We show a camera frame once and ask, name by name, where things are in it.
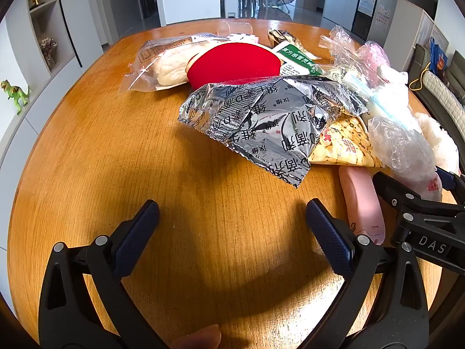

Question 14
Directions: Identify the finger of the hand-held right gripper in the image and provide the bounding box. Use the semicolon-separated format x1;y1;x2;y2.
435;166;465;199
372;172;465;226

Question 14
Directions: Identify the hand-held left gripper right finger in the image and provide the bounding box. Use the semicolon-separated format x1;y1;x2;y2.
301;198;429;349

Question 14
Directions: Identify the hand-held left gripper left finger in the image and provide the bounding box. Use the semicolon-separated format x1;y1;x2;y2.
38;199;160;349

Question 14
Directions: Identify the green and white packet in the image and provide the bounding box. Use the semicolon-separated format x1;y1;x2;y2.
272;40;326;78

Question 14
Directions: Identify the person's left hand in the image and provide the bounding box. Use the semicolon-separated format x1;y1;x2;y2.
174;323;222;349

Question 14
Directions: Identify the pink plastic case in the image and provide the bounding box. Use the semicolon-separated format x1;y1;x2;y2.
338;166;386;245

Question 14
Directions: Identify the clear bag with red print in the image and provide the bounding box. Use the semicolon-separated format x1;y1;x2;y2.
368;115;444;201

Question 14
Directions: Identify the white foam net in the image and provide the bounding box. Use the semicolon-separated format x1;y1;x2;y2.
414;112;461;175

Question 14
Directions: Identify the yellow printed snack bag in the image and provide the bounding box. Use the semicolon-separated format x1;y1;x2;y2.
308;111;384;168

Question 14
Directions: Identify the grey sofa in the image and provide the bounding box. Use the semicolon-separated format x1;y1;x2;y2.
410;44;465;146

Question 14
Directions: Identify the clear bag with blue strip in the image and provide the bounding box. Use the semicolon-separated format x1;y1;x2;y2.
327;63;413;120

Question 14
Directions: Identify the pink net plastic bag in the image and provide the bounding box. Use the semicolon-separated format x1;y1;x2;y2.
358;41;391;81

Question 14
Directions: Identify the silver foil packet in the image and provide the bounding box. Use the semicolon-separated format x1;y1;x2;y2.
177;74;368;190

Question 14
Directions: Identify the crumpled clear plastic bag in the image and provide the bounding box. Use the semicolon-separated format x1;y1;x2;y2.
319;25;361;68

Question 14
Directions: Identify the clear bag of white bread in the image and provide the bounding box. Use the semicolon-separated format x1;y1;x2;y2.
121;33;219;92

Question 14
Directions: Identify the green toy dinosaur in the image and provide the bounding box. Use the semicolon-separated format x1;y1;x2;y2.
0;79;31;116

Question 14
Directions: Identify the red round pad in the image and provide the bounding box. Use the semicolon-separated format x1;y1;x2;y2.
185;42;282;90

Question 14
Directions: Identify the dried flower bunch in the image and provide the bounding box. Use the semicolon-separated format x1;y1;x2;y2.
38;33;59;71

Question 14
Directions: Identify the clear plastic cup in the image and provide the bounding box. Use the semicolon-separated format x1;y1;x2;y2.
217;21;254;40

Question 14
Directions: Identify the yellow cable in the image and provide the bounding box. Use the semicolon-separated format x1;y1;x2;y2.
408;62;434;91

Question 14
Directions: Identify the wall calendar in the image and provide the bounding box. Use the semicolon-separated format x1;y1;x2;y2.
357;0;379;17

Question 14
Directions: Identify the white wall shelf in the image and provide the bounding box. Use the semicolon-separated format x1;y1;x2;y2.
27;0;86;81

